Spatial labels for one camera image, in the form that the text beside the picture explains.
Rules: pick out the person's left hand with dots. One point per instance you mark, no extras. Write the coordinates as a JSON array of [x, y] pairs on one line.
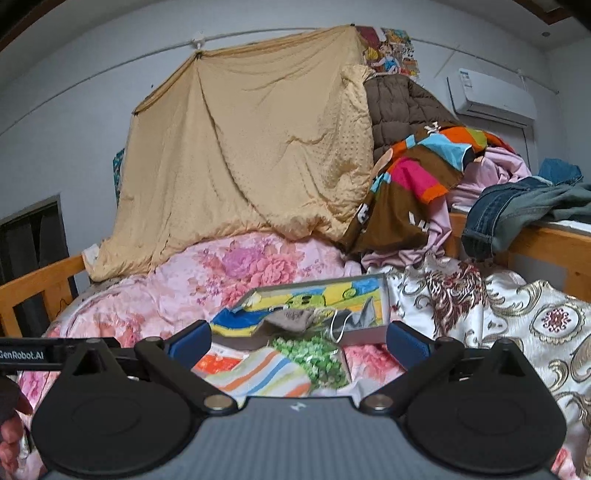
[[11, 438]]

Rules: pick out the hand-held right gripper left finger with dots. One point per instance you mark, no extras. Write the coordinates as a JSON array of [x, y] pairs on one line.
[[189, 344]]

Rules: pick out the white wall hook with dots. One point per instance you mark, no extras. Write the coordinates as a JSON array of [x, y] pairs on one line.
[[199, 40]]

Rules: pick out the dark blue jeans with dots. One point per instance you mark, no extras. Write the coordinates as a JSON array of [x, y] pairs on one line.
[[494, 212]]

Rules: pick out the pale pink cloth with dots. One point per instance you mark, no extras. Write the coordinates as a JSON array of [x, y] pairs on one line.
[[498, 170]]

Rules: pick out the wooden bed headboard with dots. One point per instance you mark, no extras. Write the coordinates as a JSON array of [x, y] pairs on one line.
[[37, 286]]

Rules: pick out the pastel striped sock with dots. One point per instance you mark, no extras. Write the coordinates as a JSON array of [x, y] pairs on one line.
[[263, 374]]

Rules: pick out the pink floral quilt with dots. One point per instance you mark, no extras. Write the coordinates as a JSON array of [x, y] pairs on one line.
[[207, 277]]

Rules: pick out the colourful wall poster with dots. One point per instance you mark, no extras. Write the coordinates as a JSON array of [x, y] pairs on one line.
[[392, 48]]

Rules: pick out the orange and white box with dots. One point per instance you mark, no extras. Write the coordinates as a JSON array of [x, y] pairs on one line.
[[217, 362]]

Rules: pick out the dark window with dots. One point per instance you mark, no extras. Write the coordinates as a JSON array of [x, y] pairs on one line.
[[27, 240]]

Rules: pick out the brown multicolour striped garment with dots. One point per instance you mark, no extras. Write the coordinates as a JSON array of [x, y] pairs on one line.
[[406, 203]]

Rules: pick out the white air conditioner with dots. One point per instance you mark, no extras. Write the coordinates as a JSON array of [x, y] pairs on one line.
[[489, 97]]

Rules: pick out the glass jar of green stars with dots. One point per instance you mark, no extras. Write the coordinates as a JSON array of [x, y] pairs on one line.
[[309, 357]]

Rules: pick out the brown quilted jacket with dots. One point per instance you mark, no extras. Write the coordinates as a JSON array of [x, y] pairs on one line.
[[397, 110]]

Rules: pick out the teal patterned cloth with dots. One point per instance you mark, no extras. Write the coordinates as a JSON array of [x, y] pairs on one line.
[[118, 175]]

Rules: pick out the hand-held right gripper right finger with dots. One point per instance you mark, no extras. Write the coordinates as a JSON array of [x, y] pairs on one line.
[[406, 344]]

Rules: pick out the cartoon print towel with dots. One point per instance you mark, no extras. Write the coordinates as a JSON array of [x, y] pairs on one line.
[[323, 295]]

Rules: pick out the wooden bed frame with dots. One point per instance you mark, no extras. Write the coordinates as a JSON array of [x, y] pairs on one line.
[[545, 249]]

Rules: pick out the grey-green garment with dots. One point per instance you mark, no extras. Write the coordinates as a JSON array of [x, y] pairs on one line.
[[563, 203]]

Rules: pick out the yellow dotted blanket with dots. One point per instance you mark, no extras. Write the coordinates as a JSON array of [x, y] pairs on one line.
[[231, 138]]

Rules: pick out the grey cardboard box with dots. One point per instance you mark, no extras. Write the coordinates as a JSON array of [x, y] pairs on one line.
[[369, 333]]

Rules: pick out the light blue denim garment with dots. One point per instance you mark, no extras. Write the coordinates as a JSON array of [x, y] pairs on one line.
[[561, 170]]

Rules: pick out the white gold patterned cloth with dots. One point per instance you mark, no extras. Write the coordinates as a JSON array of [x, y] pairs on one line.
[[531, 323]]

